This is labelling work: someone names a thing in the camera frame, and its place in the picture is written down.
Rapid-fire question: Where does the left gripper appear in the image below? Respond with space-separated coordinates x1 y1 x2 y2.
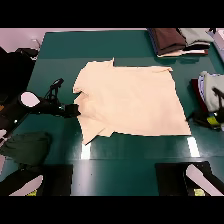
63 103 82 119

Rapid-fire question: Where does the cream shirt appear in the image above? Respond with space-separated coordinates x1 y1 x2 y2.
72 57 192 146

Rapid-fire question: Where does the dark green garment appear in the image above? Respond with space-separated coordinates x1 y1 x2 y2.
0 131 53 168

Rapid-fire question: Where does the brown garment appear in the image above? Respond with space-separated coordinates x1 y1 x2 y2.
153 28 188 56

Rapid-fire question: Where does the dark red garment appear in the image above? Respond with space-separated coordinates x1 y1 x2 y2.
190 77 208 114

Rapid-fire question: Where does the white garment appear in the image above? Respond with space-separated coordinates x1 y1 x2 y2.
157 48 210 59

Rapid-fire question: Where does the black garment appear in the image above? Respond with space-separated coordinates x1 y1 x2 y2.
182 42 211 52

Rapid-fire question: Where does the light grey garment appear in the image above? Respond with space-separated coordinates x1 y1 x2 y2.
199 70 224 113

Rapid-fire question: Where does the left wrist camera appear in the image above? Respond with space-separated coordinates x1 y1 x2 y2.
48 77 65 102

